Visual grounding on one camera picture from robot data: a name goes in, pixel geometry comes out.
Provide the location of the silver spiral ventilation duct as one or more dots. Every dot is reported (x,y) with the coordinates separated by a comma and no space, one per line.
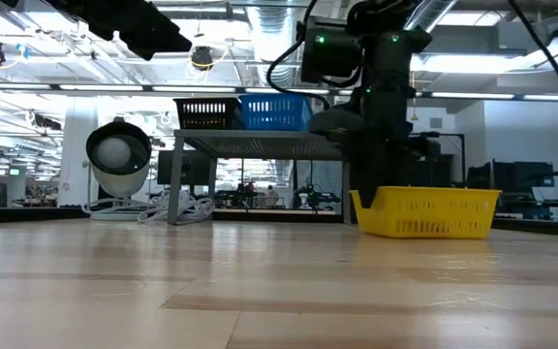
(274,43)
(424,12)

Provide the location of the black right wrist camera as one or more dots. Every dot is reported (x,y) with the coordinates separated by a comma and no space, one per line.
(330,51)

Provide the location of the black monitor back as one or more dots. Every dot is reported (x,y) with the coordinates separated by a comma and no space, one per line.
(192,167)

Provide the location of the long ceiling light strip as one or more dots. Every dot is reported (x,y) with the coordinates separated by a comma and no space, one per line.
(114,88)

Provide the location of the wall air vent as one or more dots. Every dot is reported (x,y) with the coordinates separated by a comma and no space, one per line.
(435,123)

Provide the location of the grey perforated metal shelf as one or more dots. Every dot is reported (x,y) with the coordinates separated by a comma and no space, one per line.
(259,143)

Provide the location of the yellow plastic basket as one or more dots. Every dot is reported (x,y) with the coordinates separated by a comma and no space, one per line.
(429,213)

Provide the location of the white building column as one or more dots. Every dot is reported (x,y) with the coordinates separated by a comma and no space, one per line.
(78,155)

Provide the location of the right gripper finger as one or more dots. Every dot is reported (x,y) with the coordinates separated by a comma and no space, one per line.
(366,174)

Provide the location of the black plastic basket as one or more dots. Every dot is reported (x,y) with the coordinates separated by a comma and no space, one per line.
(206,114)

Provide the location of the black equipment rig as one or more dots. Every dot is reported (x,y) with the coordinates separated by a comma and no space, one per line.
(516,184)

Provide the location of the white cylindrical spotlight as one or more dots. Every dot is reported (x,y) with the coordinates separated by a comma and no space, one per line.
(114,152)

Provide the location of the person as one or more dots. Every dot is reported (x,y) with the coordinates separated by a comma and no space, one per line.
(248,194)
(271,196)

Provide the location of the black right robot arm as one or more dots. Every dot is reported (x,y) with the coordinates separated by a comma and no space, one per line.
(381,12)

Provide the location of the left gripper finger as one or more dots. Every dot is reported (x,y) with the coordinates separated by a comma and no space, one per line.
(155,41)

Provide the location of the black background robot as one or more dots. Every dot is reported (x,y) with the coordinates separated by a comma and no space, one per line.
(320,198)

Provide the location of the blue plastic basket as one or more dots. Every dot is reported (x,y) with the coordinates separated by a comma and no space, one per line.
(274,112)

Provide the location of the black metal frame stand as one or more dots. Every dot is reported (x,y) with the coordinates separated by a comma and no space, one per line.
(463,160)

